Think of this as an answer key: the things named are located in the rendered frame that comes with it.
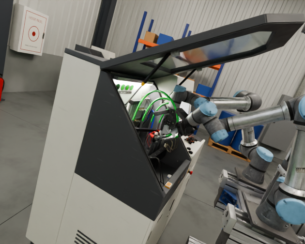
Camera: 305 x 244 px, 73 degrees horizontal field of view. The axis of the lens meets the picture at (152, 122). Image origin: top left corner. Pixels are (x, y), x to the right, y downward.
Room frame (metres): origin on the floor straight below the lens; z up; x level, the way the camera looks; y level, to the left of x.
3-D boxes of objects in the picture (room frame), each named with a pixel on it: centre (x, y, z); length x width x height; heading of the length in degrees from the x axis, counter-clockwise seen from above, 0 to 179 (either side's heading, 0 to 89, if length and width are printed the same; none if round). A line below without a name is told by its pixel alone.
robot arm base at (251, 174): (1.44, -0.82, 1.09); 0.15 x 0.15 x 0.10
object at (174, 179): (1.30, -0.28, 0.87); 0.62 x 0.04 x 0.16; 161
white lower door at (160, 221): (1.29, -0.29, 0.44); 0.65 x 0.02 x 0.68; 161
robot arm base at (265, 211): (0.95, -0.73, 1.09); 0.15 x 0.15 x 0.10
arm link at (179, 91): (1.36, -0.10, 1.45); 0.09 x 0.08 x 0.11; 106
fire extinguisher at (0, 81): (3.65, 2.92, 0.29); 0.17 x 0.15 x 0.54; 169
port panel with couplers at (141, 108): (1.69, 0.12, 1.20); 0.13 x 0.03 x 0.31; 161
